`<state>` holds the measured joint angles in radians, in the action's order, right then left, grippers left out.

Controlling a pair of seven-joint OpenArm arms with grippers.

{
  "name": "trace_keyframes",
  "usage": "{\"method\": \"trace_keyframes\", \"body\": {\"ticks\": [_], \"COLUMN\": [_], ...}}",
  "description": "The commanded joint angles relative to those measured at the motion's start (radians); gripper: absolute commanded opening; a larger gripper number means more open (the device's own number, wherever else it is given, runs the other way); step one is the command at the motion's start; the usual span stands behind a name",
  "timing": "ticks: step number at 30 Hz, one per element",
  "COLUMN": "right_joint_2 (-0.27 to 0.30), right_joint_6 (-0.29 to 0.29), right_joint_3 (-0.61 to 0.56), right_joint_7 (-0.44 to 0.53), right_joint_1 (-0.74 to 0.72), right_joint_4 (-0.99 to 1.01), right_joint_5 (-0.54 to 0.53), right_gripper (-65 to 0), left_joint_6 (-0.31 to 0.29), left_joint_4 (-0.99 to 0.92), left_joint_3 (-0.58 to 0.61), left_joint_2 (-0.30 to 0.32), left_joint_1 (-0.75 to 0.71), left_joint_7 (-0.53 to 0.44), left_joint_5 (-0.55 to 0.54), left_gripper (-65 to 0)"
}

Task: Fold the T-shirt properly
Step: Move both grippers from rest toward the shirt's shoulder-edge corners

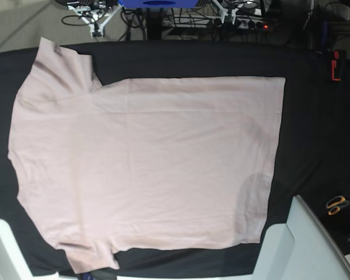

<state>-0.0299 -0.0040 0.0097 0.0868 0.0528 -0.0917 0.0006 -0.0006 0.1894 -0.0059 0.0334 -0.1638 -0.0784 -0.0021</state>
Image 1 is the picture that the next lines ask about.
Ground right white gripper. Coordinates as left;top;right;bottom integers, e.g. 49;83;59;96
74;2;123;38

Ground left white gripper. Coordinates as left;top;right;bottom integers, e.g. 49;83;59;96
211;0;239;24

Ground pink T-shirt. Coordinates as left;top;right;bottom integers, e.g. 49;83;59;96
8;38;286;273

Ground blue plastic box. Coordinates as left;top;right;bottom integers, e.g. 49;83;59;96
118;0;198;9

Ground red black clamp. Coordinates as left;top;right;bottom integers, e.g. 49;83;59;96
329;50;347;82

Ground black table cloth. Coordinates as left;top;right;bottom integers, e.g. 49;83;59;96
0;40;350;276

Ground white left chair armrest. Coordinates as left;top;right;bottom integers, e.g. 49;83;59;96
0;219;59;280

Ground orange handled scissors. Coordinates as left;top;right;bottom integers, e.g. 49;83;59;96
325;195;350;216

